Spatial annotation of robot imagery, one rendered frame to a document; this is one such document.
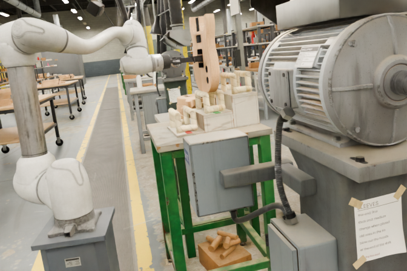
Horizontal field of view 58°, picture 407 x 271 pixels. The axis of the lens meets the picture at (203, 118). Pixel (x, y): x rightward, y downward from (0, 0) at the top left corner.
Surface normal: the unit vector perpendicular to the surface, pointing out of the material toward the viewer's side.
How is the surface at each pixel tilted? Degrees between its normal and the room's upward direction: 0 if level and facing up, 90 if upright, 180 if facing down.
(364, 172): 90
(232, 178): 90
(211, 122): 90
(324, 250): 90
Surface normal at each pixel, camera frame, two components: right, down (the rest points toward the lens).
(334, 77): -0.26, 0.14
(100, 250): 0.77, 0.04
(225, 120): 0.27, 0.14
